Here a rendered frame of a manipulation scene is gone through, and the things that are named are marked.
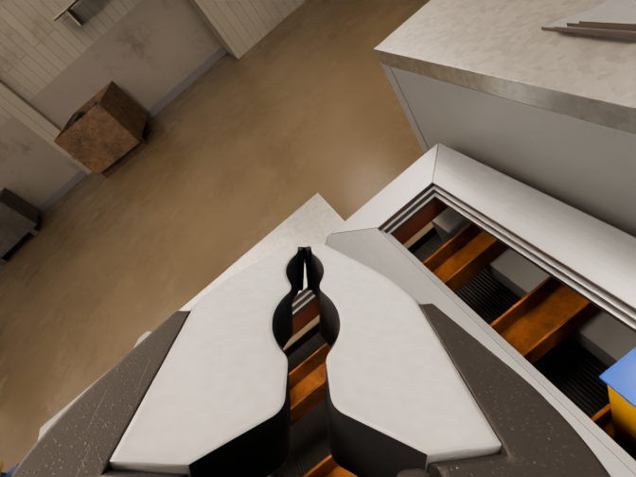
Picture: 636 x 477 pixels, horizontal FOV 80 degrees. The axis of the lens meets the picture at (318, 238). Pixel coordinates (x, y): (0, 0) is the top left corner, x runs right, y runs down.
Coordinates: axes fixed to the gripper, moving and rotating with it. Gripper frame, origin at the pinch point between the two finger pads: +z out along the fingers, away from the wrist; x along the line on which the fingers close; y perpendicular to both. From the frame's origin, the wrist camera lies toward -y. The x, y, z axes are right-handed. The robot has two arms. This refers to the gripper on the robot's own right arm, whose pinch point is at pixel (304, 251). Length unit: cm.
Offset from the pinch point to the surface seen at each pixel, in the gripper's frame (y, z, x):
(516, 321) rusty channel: 41, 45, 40
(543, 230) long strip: 21, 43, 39
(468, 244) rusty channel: 35, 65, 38
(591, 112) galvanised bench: 2, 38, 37
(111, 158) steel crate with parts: 142, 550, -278
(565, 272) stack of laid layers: 25, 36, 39
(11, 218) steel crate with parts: 229, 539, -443
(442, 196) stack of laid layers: 23, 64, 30
